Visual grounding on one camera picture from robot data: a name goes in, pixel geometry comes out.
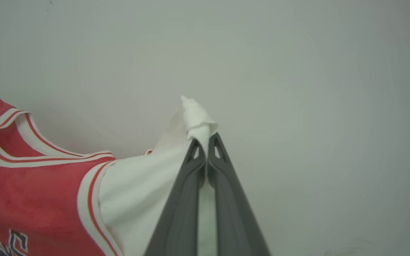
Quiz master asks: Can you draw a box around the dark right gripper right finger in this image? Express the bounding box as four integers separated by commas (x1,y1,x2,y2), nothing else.
207,132,272,256

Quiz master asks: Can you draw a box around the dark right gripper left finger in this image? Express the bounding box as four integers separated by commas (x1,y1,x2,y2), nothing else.
144,138,206,256

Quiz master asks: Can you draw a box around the red and white jersey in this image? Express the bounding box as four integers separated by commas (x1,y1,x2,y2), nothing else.
0,82,219,256

